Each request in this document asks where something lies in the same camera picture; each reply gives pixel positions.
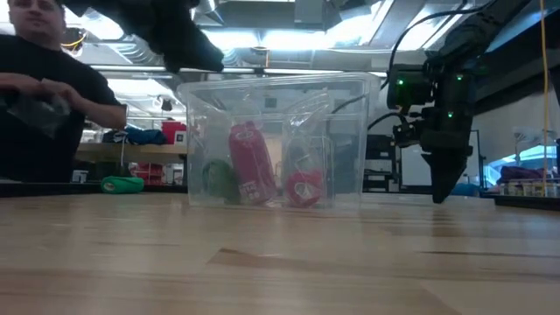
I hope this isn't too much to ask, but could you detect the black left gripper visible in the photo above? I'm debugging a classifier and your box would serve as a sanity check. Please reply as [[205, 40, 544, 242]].
[[63, 0, 226, 74]]

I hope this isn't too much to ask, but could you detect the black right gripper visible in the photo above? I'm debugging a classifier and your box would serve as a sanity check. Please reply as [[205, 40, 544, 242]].
[[386, 63, 479, 205]]

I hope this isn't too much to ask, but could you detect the clear plastic storage bin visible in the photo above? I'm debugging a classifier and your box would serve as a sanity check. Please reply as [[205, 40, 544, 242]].
[[177, 72, 381, 210]]

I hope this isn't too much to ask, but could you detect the clear plastic zip bag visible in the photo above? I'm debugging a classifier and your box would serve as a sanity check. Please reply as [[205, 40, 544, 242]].
[[281, 88, 337, 210]]

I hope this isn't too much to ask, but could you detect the red elastic bandage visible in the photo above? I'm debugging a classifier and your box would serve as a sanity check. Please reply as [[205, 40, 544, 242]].
[[283, 169, 326, 209]]

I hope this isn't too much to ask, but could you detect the blue bandage roll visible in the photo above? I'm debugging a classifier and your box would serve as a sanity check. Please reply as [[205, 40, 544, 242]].
[[451, 183, 483, 199]]

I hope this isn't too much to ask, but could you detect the bagged red bandage roll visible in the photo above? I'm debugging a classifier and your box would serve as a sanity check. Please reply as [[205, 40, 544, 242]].
[[227, 121, 278, 207]]

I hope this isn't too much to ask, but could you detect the bagged green bandage roll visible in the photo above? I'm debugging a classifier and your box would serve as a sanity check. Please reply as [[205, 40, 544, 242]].
[[201, 158, 242, 207]]

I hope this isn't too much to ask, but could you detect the white whiteboard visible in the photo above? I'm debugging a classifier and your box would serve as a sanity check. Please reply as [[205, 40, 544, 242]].
[[400, 129, 482, 187]]

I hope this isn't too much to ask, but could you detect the black equipment shelf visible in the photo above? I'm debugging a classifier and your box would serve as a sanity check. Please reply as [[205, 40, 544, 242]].
[[363, 133, 402, 193]]

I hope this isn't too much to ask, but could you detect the purple cloth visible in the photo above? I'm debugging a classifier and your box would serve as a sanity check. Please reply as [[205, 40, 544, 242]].
[[498, 164, 550, 183]]

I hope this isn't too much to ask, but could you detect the row of small bottles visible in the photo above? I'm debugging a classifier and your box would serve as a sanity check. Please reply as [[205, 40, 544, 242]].
[[498, 181, 560, 198]]

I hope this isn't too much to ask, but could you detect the red plastic container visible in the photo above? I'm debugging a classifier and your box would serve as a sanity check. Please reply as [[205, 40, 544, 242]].
[[160, 121, 188, 145]]

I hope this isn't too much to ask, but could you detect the blue cloth pile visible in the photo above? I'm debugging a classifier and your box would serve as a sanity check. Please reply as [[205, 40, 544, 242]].
[[102, 126, 167, 146]]

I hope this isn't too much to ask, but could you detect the long ceiling light strip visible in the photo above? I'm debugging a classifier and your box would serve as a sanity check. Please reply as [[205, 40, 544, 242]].
[[89, 64, 389, 79]]

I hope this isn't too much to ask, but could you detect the long wooden workbench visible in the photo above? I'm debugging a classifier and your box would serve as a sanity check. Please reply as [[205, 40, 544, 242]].
[[74, 143, 189, 165]]

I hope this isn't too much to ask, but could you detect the small clear plastic bag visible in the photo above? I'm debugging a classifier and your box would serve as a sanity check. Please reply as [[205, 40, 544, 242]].
[[4, 92, 72, 140]]

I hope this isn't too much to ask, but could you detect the person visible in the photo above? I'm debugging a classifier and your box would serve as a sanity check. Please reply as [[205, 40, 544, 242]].
[[0, 0, 129, 184]]

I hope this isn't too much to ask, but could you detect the yellow ceiling cable reel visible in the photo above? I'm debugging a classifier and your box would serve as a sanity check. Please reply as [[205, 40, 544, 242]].
[[60, 26, 88, 52]]

